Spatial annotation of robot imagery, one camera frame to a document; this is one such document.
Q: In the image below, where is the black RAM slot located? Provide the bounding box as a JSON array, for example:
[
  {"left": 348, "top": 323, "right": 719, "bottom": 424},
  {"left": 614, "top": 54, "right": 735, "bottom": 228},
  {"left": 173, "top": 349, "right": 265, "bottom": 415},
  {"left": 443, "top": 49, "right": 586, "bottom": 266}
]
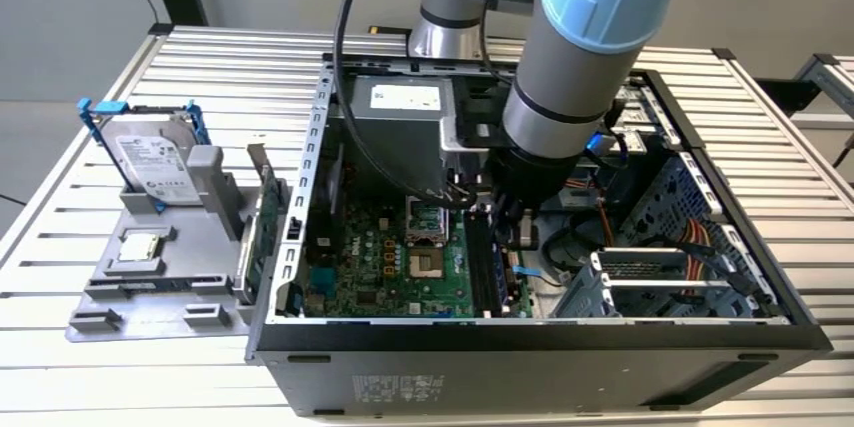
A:
[
  {"left": 472, "top": 211, "right": 496, "bottom": 319},
  {"left": 464, "top": 211, "right": 487, "bottom": 319}
]

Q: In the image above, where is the grey power supply unit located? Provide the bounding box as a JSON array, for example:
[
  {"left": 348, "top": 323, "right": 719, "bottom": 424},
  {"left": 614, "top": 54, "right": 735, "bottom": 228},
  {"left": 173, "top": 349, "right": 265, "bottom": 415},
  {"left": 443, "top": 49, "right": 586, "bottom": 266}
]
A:
[{"left": 329, "top": 74, "right": 460, "bottom": 198}]

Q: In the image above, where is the CPU socket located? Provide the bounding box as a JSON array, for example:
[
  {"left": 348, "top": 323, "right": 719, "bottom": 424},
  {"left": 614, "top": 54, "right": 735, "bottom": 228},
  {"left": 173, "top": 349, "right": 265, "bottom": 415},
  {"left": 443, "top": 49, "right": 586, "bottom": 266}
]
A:
[{"left": 406, "top": 245, "right": 447, "bottom": 282}]

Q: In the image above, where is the grey metal disk bay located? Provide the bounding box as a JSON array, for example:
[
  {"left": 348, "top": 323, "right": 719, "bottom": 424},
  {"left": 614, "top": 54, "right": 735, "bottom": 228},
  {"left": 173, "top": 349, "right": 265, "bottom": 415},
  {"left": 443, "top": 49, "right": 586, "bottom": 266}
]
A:
[{"left": 550, "top": 245, "right": 768, "bottom": 319}]

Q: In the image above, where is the green motherboard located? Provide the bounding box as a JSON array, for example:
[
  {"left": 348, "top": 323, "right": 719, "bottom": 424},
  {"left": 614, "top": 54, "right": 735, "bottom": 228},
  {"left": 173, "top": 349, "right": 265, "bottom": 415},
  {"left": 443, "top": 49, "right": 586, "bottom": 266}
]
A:
[{"left": 303, "top": 196, "right": 540, "bottom": 321}]

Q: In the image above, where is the green graphics card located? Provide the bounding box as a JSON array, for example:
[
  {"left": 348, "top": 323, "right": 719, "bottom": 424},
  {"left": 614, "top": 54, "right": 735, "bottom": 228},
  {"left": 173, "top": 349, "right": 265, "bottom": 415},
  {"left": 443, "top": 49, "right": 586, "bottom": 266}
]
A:
[{"left": 231, "top": 143, "right": 295, "bottom": 307}]

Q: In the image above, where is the black grey PC case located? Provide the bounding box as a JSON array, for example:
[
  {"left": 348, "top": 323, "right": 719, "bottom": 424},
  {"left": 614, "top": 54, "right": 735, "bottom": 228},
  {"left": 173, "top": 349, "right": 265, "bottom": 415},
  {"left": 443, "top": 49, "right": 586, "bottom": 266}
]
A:
[{"left": 243, "top": 50, "right": 835, "bottom": 419}]

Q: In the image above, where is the small slatted metal table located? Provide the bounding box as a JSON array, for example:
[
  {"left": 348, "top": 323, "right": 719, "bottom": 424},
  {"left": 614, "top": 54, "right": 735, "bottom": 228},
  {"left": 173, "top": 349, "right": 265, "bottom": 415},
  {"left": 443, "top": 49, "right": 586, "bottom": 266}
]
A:
[{"left": 790, "top": 52, "right": 854, "bottom": 168}]

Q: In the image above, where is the grey parts rack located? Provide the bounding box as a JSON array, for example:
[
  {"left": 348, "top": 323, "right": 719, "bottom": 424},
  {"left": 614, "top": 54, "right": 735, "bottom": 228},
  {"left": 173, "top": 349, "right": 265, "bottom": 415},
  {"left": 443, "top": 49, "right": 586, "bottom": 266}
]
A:
[{"left": 63, "top": 144, "right": 295, "bottom": 343}]

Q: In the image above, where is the hard disk in blue carrier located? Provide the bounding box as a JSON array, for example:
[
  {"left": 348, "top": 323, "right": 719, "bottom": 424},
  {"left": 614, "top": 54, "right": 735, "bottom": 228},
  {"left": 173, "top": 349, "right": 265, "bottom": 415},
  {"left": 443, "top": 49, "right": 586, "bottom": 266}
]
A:
[{"left": 75, "top": 96, "right": 213, "bottom": 208}]

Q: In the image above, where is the silver CPU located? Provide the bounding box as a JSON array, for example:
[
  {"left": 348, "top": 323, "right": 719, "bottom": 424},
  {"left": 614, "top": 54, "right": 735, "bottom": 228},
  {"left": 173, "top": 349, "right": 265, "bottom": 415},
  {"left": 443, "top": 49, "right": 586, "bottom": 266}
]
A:
[{"left": 113, "top": 234, "right": 163, "bottom": 263}]

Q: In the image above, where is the blue camera cable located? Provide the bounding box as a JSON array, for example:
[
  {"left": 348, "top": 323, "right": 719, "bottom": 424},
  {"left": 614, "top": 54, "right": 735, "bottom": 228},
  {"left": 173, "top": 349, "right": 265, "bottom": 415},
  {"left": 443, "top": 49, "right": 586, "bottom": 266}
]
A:
[{"left": 584, "top": 131, "right": 630, "bottom": 172}]

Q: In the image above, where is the black cable loop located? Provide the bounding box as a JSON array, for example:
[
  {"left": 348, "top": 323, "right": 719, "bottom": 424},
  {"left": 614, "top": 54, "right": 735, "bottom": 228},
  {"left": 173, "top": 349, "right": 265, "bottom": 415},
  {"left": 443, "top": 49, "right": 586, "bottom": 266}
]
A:
[{"left": 540, "top": 216, "right": 606, "bottom": 281}]

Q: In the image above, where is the thin orange wire harness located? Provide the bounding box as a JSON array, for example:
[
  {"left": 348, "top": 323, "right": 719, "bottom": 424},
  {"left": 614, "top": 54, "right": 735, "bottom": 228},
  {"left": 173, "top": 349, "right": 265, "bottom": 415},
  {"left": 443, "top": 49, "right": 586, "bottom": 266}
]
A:
[{"left": 595, "top": 195, "right": 616, "bottom": 249}]

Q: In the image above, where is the red yellow wire bundle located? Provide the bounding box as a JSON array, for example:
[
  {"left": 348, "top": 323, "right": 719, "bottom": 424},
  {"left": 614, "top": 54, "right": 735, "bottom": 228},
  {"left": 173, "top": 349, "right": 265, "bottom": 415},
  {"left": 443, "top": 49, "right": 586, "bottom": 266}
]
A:
[{"left": 676, "top": 219, "right": 719, "bottom": 284}]

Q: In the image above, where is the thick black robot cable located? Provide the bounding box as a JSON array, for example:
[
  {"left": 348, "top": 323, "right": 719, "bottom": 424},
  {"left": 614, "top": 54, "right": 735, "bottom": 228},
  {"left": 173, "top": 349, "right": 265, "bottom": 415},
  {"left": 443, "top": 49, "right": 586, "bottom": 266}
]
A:
[{"left": 331, "top": 0, "right": 499, "bottom": 211}]

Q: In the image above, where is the black table connector bracket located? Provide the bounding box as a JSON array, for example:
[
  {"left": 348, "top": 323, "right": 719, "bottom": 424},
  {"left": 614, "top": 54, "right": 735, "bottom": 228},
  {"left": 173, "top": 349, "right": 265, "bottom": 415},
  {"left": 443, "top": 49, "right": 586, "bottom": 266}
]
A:
[{"left": 752, "top": 76, "right": 823, "bottom": 113}]

